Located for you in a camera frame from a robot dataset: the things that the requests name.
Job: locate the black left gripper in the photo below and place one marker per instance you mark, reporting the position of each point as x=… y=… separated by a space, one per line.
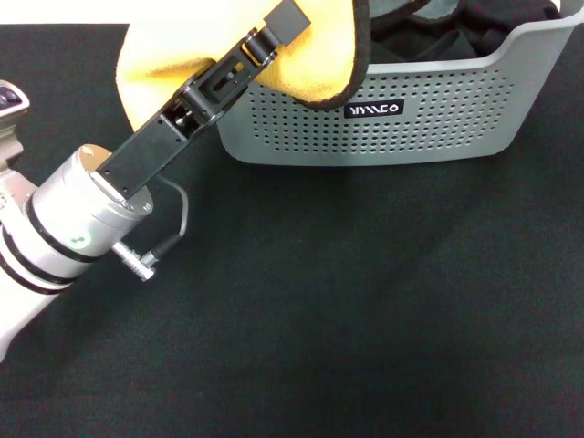
x=141 y=155

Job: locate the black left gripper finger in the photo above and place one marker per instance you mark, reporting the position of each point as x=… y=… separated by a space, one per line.
x=285 y=20

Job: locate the yellow and grey towel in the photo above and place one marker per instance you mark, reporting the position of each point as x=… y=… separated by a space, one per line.
x=319 y=68

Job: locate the grey towel with black trim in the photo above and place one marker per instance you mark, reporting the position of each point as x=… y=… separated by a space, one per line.
x=429 y=7

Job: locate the grey perforated plastic storage box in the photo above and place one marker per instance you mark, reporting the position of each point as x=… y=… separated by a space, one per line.
x=456 y=114

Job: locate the black tablecloth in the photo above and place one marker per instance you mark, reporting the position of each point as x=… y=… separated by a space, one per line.
x=319 y=319

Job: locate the black cloth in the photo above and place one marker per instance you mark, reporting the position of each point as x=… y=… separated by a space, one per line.
x=433 y=45

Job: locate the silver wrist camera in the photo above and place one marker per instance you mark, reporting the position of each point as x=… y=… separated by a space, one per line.
x=9 y=105

